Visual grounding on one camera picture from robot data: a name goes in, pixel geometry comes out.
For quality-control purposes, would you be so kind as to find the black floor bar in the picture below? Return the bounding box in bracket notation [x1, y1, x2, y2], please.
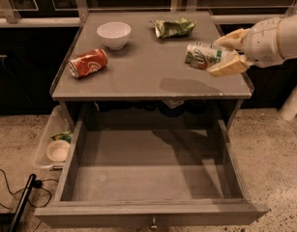
[8, 174, 36, 232]

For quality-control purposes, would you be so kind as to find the green bag in bin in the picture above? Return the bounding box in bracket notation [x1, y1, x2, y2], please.
[51, 130, 74, 143]

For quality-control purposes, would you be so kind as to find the small white bowl in bin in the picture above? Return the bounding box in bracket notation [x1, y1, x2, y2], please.
[46, 140, 71, 162]

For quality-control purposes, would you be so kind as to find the clear plastic bin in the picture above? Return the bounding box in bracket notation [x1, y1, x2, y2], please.
[33, 105, 70, 170]

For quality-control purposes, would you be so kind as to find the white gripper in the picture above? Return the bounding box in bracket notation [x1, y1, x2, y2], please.
[206, 17, 284, 77]

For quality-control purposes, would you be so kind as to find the grey cabinet counter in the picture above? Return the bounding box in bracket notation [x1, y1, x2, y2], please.
[49, 10, 254, 131]

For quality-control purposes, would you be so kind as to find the open grey top drawer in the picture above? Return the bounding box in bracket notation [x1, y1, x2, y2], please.
[34, 119, 270, 229]

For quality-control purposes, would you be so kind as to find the orange soda can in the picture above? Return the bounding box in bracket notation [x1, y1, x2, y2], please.
[68, 48, 108, 78]

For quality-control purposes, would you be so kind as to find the green chip bag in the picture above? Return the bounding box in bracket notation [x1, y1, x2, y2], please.
[152, 17, 195, 39]

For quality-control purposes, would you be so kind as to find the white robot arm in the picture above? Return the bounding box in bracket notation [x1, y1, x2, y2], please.
[207, 14, 297, 76]

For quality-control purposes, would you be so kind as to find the metal drawer knob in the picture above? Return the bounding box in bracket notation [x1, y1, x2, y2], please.
[149, 219, 158, 231]

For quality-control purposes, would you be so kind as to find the green 7up can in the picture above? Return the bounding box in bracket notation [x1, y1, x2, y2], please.
[185, 42, 233, 70]

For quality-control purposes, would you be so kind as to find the black cable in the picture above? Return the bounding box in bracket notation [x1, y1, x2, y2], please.
[0, 167, 60, 212]

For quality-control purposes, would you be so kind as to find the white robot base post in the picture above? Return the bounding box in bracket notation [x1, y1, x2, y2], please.
[279, 85, 297, 121]

